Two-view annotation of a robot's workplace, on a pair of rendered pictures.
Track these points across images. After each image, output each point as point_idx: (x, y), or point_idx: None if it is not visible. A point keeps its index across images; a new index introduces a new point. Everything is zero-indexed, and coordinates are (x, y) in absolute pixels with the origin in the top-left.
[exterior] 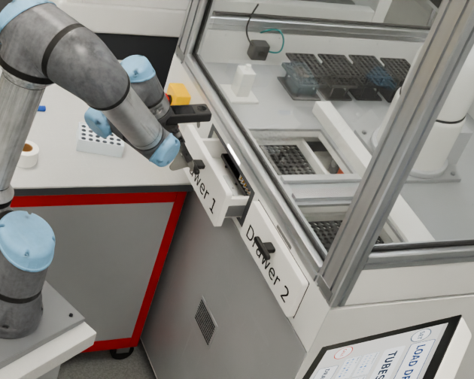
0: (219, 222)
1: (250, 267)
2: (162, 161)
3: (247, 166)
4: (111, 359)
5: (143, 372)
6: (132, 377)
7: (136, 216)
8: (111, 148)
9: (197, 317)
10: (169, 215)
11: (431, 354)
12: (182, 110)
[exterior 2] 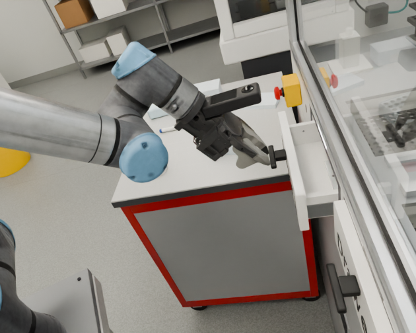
0: (304, 226)
1: None
2: (134, 176)
3: (329, 150)
4: (304, 300)
5: (329, 314)
6: (320, 318)
7: (263, 205)
8: (229, 148)
9: None
10: None
11: None
12: (222, 97)
